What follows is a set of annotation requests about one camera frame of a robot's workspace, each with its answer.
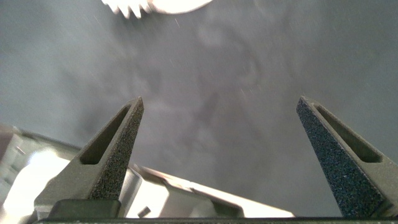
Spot large steel gear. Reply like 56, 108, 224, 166
100, 0, 154, 19

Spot round white plate with pins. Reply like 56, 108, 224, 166
147, 0, 214, 15

